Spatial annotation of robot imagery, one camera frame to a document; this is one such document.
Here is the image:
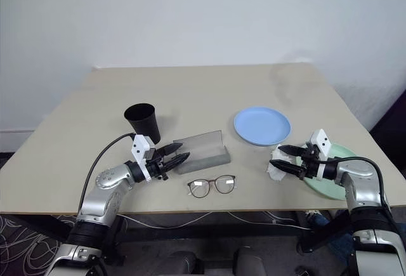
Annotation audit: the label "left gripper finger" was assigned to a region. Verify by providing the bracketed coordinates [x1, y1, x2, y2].
[163, 151, 191, 171]
[158, 141, 184, 156]

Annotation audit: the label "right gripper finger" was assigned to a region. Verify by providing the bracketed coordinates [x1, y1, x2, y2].
[277, 145, 307, 157]
[268, 159, 305, 178]

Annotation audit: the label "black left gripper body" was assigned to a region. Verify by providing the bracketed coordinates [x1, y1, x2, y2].
[146, 147, 171, 181]

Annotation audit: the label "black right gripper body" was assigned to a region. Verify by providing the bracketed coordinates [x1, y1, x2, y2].
[299, 142, 320, 181]

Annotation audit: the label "white tissue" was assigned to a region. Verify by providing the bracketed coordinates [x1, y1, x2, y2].
[265, 144, 298, 182]

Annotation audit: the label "grey glasses case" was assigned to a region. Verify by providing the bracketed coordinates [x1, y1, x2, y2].
[173, 129, 232, 175]

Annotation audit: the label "green plastic plate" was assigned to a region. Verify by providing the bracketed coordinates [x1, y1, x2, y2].
[294, 142, 358, 201]

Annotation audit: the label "brown round-rimmed glasses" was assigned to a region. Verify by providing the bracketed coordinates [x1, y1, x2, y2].
[186, 174, 238, 199]

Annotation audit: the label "black plastic cup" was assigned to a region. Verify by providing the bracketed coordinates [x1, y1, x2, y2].
[123, 103, 162, 143]

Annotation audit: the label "blue plastic plate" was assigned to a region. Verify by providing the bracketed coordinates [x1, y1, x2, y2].
[233, 106, 292, 147]

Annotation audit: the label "blue jeans leg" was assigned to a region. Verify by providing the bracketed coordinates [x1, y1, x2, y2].
[307, 209, 358, 266]

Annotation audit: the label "dark purple furniture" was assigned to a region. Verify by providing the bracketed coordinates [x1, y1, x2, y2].
[369, 93, 406, 178]

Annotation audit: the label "dark rounded shape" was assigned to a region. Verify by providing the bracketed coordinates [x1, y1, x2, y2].
[233, 246, 265, 276]
[164, 250, 204, 276]

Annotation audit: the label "dark rug with white lines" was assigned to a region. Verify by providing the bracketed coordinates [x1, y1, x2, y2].
[0, 214, 66, 276]

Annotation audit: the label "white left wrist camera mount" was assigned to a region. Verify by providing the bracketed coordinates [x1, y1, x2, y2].
[131, 133, 157, 182]

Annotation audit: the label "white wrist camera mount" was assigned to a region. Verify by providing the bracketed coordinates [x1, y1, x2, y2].
[308, 128, 332, 181]
[131, 133, 157, 182]

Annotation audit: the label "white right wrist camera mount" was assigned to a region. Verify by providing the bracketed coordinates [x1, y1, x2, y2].
[308, 128, 332, 181]

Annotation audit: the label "white cable under table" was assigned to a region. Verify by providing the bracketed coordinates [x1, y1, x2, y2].
[227, 211, 312, 232]
[122, 211, 213, 228]

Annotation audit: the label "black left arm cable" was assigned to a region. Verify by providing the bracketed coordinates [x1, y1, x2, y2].
[78, 132, 136, 216]

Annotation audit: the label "black table frame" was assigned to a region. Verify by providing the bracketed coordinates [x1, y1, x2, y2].
[0, 211, 356, 254]

